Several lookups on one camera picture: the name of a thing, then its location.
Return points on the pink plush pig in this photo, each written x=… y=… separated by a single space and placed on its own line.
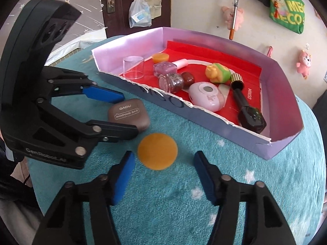
x=227 y=16

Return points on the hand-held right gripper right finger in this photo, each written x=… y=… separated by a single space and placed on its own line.
x=204 y=178

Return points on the glitter nail polish bottle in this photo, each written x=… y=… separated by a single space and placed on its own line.
x=171 y=83

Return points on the pink nail polish bottle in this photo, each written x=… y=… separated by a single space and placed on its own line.
x=164 y=69

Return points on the white plastic bag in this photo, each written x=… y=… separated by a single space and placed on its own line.
x=139 y=15

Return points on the small pink plush toy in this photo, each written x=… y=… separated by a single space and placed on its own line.
x=304 y=62

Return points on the brown eyeshadow case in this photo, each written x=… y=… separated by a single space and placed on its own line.
x=127 y=112

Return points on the pink rounded pocket device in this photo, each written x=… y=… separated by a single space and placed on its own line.
x=205 y=97

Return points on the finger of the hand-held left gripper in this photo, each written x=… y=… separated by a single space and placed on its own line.
x=115 y=131
x=104 y=94

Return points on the green yellow toy figure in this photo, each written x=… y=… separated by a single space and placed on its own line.
x=218 y=72

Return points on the pink plastic stick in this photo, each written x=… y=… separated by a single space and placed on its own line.
x=270 y=51

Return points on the clear glass cup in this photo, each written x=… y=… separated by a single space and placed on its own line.
x=133 y=69

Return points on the black nail polish bottle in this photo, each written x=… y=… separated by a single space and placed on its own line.
x=251 y=120

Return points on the dark clothing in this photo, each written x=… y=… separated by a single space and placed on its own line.
x=15 y=196

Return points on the brown wooden door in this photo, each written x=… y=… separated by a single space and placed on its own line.
x=163 y=10

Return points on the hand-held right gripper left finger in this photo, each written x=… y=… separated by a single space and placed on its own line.
x=122 y=181

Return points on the green tote bag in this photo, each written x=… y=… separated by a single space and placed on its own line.
x=291 y=17

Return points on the grey starry wall sheet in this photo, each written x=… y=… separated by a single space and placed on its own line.
x=76 y=17

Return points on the gold studded cap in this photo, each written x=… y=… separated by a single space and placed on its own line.
x=236 y=80

